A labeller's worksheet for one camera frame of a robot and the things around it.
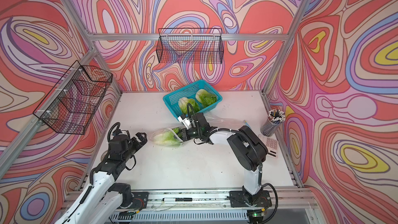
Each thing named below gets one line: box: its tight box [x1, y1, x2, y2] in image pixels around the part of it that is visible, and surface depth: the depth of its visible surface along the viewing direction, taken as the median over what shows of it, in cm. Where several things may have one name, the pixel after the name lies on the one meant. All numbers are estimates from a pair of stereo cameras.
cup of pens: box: [260, 108, 286, 137], surface depth 87 cm
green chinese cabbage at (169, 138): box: [153, 127, 183, 147], surface depth 86 cm
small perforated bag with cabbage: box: [150, 127, 184, 148], surface depth 86 cm
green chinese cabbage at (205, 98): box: [195, 89, 218, 107], surface depth 106 cm
